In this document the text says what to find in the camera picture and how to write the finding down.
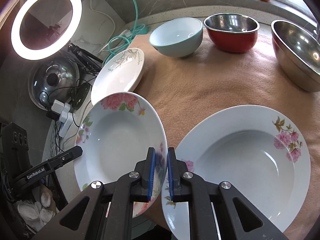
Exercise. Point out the small red steel bowl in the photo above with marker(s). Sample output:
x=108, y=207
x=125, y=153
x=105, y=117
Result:
x=232, y=40

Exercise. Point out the white leaf pattern plate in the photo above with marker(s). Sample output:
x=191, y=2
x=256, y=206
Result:
x=117, y=77

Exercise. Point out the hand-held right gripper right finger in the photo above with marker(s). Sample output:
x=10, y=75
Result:
x=170, y=172

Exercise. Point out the glass pot lid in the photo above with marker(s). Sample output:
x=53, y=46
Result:
x=40, y=80

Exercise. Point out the large red steel bowl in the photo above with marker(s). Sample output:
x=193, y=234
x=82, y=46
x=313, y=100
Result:
x=297, y=50

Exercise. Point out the large pink floral plate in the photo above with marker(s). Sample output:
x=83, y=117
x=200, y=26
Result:
x=237, y=167

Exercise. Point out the white power adapter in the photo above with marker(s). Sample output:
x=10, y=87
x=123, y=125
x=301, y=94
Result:
x=60, y=106
x=65, y=125

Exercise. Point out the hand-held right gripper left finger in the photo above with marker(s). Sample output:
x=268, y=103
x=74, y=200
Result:
x=151, y=172

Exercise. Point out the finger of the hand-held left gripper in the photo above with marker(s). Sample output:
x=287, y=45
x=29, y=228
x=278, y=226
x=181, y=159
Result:
x=70, y=155

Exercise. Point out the light blue ceramic bowl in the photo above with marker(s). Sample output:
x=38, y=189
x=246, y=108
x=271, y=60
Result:
x=177, y=33

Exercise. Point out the white patterned cloth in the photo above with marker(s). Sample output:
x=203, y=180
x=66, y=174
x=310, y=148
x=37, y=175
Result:
x=30, y=210

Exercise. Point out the small pink floral plate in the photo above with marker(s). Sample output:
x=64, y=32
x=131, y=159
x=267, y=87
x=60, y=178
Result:
x=117, y=140

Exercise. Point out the pink towel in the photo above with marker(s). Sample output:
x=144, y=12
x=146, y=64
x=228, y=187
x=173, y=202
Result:
x=212, y=80

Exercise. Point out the black tripod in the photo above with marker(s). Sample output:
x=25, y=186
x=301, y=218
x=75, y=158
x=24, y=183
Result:
x=85, y=55

